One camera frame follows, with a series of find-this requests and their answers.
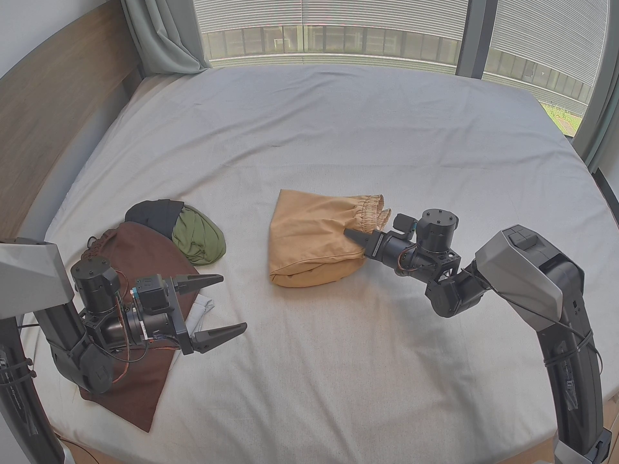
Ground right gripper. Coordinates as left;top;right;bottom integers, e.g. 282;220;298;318
365;229;421;275

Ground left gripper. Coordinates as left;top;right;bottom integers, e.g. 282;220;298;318
99;274;248;356

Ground tan shorts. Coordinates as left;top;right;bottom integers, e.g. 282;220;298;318
268;189;392;289

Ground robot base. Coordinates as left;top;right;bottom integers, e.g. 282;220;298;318
551;430;611;464

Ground bed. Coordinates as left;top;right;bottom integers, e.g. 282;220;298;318
0;0;615;464

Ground white garment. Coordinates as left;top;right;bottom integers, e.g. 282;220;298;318
167;293;213;371

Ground green garment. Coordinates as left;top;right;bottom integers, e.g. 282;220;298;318
172;204;227;266

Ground brown garment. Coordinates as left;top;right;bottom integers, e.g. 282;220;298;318
77;223;201;434

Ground black garment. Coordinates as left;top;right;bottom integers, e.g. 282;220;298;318
125;200;187;239

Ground window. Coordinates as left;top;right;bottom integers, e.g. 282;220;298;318
186;0;619;163

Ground grey-green curtain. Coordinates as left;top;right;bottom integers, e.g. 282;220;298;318
585;17;619;175
116;0;212;75

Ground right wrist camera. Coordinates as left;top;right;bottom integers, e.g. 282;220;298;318
394;213;419;236

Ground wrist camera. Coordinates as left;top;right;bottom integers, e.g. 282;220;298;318
134;275;167;314
394;213;419;236

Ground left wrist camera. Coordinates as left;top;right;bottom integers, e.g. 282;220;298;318
134;275;167;314

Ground black cable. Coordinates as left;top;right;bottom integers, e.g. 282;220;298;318
464;266;603;368
52;430;98;459

